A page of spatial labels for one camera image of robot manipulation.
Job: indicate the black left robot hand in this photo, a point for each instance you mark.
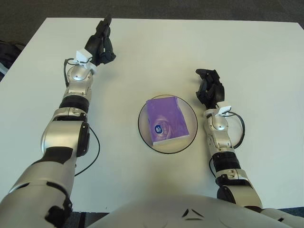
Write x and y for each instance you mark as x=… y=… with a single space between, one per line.
x=99 y=45

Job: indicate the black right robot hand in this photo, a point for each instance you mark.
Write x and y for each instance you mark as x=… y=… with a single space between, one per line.
x=213 y=92

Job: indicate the purple tissue paper pack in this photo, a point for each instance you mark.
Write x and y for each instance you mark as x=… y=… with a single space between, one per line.
x=166 y=116

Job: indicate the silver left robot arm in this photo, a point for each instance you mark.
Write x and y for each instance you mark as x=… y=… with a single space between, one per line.
x=61 y=135

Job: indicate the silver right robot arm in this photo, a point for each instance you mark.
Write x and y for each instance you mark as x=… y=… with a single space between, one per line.
x=221 y=123

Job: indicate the white plate with black rim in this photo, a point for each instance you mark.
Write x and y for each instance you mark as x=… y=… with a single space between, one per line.
x=142 y=123

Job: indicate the black bag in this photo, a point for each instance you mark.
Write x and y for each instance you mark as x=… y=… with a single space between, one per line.
x=8 y=52

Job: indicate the grey robot torso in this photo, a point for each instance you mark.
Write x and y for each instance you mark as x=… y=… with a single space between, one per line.
x=166 y=211

